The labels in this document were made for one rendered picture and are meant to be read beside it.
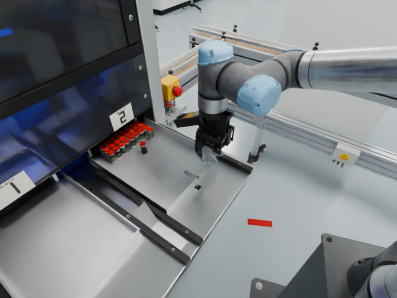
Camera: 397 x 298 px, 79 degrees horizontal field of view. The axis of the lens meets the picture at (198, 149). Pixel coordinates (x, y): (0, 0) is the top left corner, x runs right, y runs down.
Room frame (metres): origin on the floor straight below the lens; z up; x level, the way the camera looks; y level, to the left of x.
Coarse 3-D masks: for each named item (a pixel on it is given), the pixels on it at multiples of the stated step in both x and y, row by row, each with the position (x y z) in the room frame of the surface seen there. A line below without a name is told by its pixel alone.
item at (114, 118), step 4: (128, 104) 0.64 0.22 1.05; (124, 108) 0.63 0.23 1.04; (128, 108) 0.64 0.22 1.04; (116, 112) 0.60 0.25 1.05; (120, 112) 0.61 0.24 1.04; (128, 112) 0.63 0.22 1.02; (132, 112) 0.65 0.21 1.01; (112, 116) 0.59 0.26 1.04; (116, 116) 0.60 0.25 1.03; (120, 116) 0.61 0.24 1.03; (128, 116) 0.63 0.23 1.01; (132, 116) 0.64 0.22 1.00; (112, 120) 0.58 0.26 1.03; (116, 120) 0.59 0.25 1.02; (120, 120) 0.60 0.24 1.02; (128, 120) 0.63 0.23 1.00; (112, 124) 0.58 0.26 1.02; (116, 124) 0.59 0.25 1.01; (120, 124) 0.60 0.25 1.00; (124, 124) 0.61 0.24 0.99; (116, 128) 0.59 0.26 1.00
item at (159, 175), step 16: (160, 128) 0.70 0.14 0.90; (160, 144) 0.63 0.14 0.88; (176, 144) 0.63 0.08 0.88; (192, 144) 0.62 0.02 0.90; (96, 160) 0.56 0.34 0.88; (128, 160) 0.56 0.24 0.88; (144, 160) 0.56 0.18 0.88; (160, 160) 0.56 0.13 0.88; (176, 160) 0.56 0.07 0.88; (192, 160) 0.56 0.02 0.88; (112, 176) 0.48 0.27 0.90; (128, 176) 0.49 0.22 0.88; (144, 176) 0.49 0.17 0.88; (160, 176) 0.49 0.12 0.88; (176, 176) 0.49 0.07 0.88; (144, 192) 0.43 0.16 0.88; (160, 192) 0.43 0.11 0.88; (176, 192) 0.43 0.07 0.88; (160, 208) 0.36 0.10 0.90
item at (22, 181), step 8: (16, 176) 0.35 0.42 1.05; (24, 176) 0.36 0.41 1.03; (8, 184) 0.34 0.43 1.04; (16, 184) 0.35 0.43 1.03; (24, 184) 0.36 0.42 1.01; (32, 184) 0.37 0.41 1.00; (0, 192) 0.32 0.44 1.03; (8, 192) 0.33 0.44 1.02; (16, 192) 0.34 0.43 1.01; (24, 192) 0.35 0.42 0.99; (0, 200) 0.31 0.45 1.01; (8, 200) 0.32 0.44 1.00; (0, 208) 0.30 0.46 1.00
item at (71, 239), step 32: (64, 192) 0.43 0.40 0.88; (0, 224) 0.32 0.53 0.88; (32, 224) 0.32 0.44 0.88; (64, 224) 0.32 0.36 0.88; (96, 224) 0.32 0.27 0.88; (128, 224) 0.31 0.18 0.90; (0, 256) 0.24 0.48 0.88; (32, 256) 0.24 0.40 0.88; (64, 256) 0.24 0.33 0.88; (96, 256) 0.24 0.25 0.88; (32, 288) 0.17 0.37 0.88; (64, 288) 0.17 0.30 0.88
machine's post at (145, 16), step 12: (144, 0) 0.75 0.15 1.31; (144, 12) 0.74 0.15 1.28; (144, 24) 0.74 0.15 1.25; (144, 36) 0.73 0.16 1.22; (144, 48) 0.73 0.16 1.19; (156, 48) 0.77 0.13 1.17; (156, 60) 0.76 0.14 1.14; (156, 72) 0.76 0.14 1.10; (156, 84) 0.75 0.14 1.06; (156, 96) 0.74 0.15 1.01; (156, 108) 0.74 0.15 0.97; (156, 120) 0.73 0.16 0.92
